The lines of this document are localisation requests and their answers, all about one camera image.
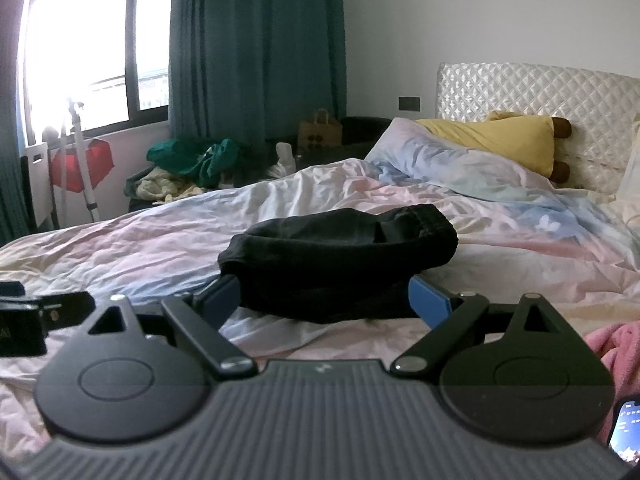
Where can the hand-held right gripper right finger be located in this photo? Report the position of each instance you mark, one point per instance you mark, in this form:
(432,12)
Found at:
(430,297)

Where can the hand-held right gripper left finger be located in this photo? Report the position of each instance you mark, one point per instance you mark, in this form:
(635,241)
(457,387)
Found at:
(220,300)

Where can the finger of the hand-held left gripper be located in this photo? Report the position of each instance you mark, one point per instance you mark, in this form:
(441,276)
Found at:
(67,310)

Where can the black pants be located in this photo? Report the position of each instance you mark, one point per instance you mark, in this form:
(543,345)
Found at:
(325,260)

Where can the bed with pastel duvet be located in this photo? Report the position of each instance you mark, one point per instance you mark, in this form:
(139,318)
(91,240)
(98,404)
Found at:
(150,240)

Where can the cream cloth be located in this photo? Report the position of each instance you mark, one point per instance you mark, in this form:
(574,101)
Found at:
(160,187)

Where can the white panel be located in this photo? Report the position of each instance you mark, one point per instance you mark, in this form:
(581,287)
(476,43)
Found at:
(39,185)

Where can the pastel pillow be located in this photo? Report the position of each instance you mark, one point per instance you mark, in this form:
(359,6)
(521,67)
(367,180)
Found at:
(440,160)

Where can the green cloth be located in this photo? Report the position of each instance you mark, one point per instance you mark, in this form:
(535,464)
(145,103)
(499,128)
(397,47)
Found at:
(200,157)

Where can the teal curtain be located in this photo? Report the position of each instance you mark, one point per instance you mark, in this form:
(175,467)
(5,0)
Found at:
(10,175)
(255,50)

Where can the silver tripod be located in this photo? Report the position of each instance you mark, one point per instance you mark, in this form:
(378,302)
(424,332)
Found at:
(82,160)

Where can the yellow plush toy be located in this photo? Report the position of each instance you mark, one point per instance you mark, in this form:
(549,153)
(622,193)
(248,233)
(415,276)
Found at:
(500,135)

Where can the brown paper bag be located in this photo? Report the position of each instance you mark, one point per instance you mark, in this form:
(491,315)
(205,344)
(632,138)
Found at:
(320,132)

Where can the pink cloth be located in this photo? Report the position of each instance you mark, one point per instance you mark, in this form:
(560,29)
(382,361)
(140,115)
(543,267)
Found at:
(617,355)

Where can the white quilted headboard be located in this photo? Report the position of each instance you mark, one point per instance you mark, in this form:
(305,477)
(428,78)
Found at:
(525,85)

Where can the smartphone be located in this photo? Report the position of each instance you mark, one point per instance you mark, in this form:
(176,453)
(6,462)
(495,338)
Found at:
(627,432)

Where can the black framed window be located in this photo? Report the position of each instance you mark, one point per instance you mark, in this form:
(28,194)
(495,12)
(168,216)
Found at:
(80,45)

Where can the black wall socket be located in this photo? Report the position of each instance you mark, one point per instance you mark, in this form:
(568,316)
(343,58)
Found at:
(408,103)

